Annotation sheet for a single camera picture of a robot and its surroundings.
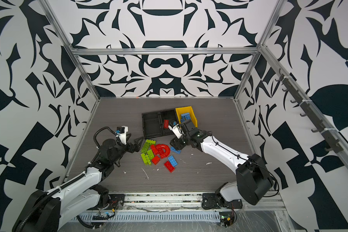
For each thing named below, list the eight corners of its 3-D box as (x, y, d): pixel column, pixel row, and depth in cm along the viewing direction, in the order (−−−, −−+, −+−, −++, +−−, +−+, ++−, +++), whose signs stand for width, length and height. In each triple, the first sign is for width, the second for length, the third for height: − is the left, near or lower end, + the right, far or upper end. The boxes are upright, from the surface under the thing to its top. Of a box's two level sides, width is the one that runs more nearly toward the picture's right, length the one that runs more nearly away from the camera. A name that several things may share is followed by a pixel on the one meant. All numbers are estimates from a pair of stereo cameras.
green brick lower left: (146, 167, 88) (145, 165, 85) (141, 156, 92) (140, 154, 89) (151, 164, 89) (151, 162, 86) (146, 153, 93) (146, 151, 90)
